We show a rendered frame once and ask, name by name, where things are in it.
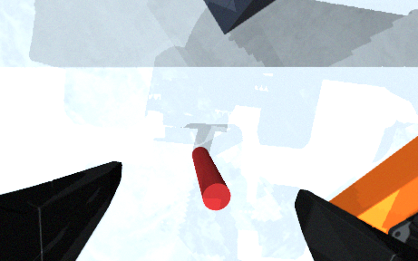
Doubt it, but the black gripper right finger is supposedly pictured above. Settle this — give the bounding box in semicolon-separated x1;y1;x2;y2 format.
295;189;418;261

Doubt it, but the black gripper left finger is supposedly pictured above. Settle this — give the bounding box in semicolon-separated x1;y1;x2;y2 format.
0;161;122;261

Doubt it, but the red peg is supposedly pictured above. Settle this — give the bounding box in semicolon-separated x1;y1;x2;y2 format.
192;147;231;210

